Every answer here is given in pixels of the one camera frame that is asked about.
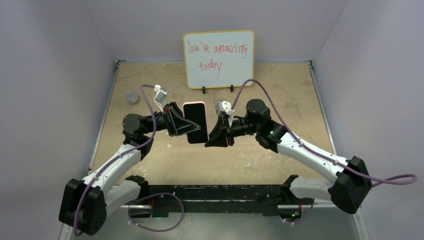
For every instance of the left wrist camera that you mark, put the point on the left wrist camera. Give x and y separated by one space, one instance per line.
160 96

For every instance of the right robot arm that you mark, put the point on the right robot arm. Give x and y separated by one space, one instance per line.
345 181

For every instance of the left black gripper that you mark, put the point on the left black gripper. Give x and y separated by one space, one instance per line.
174 122

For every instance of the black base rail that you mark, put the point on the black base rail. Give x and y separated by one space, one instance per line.
268 200

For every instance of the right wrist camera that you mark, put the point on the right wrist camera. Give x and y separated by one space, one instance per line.
224 110

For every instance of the aluminium frame rail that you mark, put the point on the aluminium frame rail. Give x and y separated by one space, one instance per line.
85 207

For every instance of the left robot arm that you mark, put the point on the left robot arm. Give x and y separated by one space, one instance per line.
109 172

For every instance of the black whiteboard stand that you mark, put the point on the black whiteboard stand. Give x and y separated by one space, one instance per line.
231 88

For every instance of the phone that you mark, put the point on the phone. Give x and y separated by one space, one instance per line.
195 111

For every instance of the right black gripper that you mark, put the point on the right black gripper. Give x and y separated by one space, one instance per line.
218 137

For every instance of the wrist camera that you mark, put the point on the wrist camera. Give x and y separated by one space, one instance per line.
224 110
160 96

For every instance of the white board with yellow frame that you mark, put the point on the white board with yellow frame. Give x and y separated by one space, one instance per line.
218 59

